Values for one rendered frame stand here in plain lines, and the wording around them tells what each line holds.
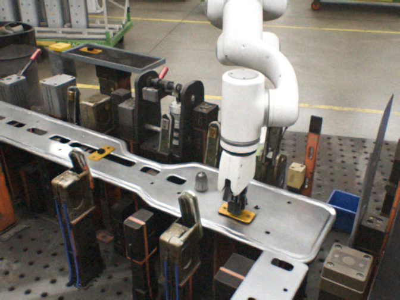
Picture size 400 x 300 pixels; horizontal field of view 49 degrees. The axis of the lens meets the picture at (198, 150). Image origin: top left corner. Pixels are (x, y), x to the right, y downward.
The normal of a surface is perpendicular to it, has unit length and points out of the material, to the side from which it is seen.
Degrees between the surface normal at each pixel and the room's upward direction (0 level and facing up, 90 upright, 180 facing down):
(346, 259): 0
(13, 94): 90
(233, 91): 90
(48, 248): 0
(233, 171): 84
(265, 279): 0
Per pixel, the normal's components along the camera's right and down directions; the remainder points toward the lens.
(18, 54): 0.64, 0.40
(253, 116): 0.05, 0.52
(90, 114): -0.52, 0.43
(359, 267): 0.00, -0.87
